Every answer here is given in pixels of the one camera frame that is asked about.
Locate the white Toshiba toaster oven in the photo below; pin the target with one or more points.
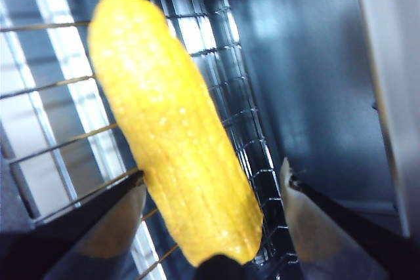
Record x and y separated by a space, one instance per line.
311 80

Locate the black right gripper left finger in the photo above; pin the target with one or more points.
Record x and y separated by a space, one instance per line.
65 234

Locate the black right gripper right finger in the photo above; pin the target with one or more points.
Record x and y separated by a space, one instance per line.
344 237

